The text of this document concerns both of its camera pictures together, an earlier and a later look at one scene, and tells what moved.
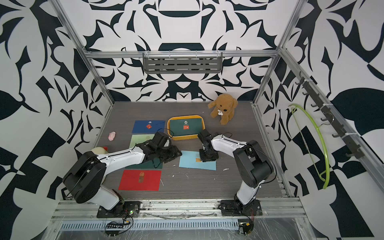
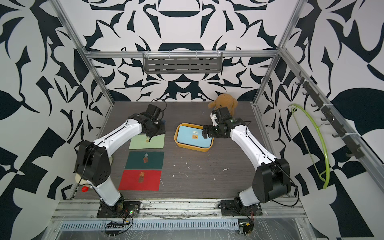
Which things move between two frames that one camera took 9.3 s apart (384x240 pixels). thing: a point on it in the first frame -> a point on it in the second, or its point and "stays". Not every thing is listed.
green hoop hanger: x=322 y=142 stays
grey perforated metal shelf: x=182 y=62 stays
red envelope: x=140 y=180 stays
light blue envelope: x=191 y=159 -> x=193 y=136
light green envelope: x=137 y=139 stays
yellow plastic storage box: x=181 y=117 -> x=187 y=146
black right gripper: x=214 y=157 -> x=210 y=133
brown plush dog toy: x=224 y=106 stays
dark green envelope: x=155 y=163 stays
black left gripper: x=175 y=153 -> x=152 y=135
